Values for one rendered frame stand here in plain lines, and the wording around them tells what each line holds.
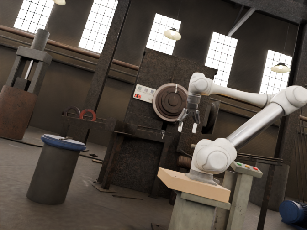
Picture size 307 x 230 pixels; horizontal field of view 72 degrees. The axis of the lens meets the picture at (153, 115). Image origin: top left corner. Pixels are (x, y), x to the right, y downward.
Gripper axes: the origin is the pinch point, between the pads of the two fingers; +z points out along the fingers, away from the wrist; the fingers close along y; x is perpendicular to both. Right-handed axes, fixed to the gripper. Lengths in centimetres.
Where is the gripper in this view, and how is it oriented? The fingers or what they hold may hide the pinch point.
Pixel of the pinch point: (187, 130)
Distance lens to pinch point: 155.0
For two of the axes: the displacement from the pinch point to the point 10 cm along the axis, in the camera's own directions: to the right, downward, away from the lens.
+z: -1.9, 9.8, 1.0
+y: -8.4, -1.0, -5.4
